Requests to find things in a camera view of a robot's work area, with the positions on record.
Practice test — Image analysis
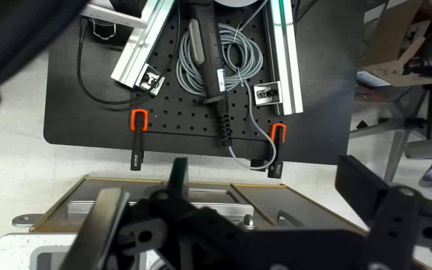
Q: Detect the thin black cable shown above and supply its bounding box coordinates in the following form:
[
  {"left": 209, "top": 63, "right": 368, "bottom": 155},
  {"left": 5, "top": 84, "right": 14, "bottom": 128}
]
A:
[{"left": 77, "top": 18, "right": 138, "bottom": 110}]

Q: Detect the wooden toy kitchen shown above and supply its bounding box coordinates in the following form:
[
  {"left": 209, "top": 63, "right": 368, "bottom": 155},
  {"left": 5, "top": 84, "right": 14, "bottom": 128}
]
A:
[{"left": 0, "top": 173, "right": 372, "bottom": 270}]

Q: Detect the grey coiled cable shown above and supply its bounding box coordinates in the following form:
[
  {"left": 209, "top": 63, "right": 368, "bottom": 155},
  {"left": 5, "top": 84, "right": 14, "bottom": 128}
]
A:
[{"left": 174, "top": 0, "right": 279, "bottom": 173}]

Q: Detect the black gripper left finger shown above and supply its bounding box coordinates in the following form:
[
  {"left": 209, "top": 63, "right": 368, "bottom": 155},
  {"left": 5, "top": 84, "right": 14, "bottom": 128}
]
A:
[{"left": 165, "top": 156, "right": 198, "bottom": 212}]

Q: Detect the black enabling switch handle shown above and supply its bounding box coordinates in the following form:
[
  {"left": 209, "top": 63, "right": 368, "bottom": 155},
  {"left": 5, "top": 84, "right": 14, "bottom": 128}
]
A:
[{"left": 182, "top": 0, "right": 236, "bottom": 150}]

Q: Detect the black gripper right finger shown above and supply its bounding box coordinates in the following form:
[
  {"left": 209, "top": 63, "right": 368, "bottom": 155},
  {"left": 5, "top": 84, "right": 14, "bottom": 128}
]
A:
[{"left": 335, "top": 155, "right": 393, "bottom": 233}]

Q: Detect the black perforated breadboard table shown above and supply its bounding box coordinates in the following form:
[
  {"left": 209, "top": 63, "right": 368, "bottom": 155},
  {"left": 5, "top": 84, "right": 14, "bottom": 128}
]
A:
[{"left": 42, "top": 0, "right": 366, "bottom": 165}]

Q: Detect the grey metal stand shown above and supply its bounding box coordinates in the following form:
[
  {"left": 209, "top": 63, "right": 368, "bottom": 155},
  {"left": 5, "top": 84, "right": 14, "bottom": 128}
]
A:
[{"left": 348, "top": 81, "right": 432, "bottom": 189}]

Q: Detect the flattened cardboard box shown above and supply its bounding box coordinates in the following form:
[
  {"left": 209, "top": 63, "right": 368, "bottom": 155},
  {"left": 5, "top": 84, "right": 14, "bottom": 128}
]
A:
[{"left": 359, "top": 0, "right": 432, "bottom": 90}]

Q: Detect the orange black bar clamp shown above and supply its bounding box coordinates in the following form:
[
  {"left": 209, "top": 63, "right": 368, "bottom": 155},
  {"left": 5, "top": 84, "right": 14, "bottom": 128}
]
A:
[
  {"left": 129, "top": 108, "right": 152, "bottom": 173},
  {"left": 249, "top": 122, "right": 290, "bottom": 180}
]

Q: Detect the aluminium extrusion rail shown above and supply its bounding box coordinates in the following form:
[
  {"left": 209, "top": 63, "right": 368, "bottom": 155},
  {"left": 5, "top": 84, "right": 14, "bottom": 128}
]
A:
[
  {"left": 110, "top": 0, "right": 179, "bottom": 98},
  {"left": 252, "top": 0, "right": 306, "bottom": 117}
]

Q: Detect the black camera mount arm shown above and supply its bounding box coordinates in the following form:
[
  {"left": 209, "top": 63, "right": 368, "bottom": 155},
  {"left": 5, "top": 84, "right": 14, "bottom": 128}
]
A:
[{"left": 402, "top": 0, "right": 432, "bottom": 83}]

